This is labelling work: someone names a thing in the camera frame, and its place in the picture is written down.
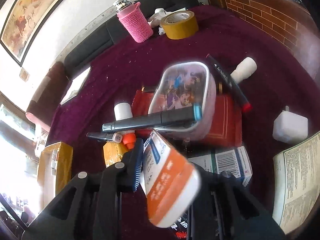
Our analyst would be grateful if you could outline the framed horse painting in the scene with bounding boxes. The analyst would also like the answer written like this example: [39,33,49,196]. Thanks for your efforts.
[1,0,63,66]

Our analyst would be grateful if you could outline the orange white medicine box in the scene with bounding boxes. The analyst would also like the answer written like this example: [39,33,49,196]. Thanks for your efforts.
[143,131,201,228]

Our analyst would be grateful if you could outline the white power adapter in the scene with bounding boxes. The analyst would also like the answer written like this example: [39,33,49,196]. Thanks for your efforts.
[272,106,308,144]

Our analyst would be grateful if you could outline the black marker blue cap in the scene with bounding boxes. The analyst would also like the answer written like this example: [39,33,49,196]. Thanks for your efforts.
[102,104,202,132]

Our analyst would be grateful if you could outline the pink brown armchair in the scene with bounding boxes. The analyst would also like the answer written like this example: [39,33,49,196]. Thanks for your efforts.
[25,61,69,132]

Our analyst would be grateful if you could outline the maroon velvet tablecloth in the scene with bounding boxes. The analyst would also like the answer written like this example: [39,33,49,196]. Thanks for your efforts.
[46,4,320,240]

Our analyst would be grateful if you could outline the white folded paper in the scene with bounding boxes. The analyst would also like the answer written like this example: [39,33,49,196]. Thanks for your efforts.
[60,67,91,105]

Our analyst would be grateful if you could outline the cartoon fairy clear pouch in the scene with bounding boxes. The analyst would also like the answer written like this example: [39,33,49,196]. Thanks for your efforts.
[148,61,216,141]

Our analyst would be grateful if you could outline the crumpled white tissue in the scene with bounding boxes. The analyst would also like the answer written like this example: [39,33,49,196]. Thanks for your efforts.
[148,8,167,35]

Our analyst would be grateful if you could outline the printed instruction leaflet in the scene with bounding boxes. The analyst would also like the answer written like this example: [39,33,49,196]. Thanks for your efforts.
[272,133,319,235]

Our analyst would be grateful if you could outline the black marker red cap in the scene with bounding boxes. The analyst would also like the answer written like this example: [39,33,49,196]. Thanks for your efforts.
[206,54,253,113]

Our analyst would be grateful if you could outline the yellow tape roll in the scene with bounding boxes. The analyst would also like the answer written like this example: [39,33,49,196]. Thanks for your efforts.
[161,10,199,40]

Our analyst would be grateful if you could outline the black marker white caps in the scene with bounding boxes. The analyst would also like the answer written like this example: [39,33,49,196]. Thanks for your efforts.
[86,132,123,144]

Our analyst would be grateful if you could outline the black leather sofa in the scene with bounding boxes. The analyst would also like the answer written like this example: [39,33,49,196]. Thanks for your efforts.
[64,0,199,80]

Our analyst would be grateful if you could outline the pink sleeved water bottle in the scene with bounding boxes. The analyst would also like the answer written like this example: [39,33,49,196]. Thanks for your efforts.
[113,0,153,43]

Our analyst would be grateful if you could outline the yellow-rimmed cardboard box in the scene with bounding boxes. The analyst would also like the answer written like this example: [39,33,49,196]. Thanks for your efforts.
[37,142,73,210]

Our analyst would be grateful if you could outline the yellow paper packet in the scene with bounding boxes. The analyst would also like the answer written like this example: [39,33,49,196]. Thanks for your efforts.
[103,141,129,167]

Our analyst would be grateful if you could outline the white blue medicine box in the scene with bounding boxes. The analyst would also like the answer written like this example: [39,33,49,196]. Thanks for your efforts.
[188,146,253,187]

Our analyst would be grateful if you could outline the black snack packet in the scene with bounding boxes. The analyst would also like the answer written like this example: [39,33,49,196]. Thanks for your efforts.
[170,211,188,239]

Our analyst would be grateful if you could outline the red booklet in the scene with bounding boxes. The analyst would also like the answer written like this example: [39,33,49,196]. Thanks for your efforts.
[131,90,242,147]

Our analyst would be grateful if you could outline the white tube orange cap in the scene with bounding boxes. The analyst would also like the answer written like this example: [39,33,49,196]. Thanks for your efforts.
[114,102,137,150]

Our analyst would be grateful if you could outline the small white bottle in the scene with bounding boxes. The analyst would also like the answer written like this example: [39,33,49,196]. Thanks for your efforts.
[231,57,257,84]

